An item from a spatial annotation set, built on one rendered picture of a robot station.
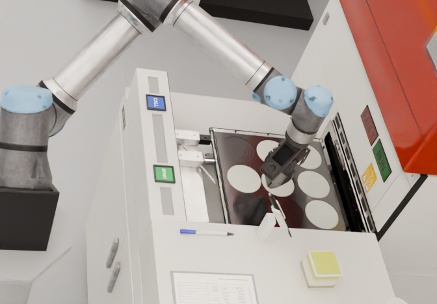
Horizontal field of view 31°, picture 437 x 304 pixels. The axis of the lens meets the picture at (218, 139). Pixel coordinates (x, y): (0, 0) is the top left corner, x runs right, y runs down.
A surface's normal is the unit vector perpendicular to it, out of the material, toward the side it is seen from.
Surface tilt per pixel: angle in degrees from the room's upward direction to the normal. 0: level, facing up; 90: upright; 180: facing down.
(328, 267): 0
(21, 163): 28
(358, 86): 90
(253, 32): 0
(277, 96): 49
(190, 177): 0
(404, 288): 90
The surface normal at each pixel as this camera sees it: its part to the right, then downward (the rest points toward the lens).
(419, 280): 0.14, 0.75
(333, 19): -0.95, -0.09
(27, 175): 0.47, -0.22
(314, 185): 0.29, -0.66
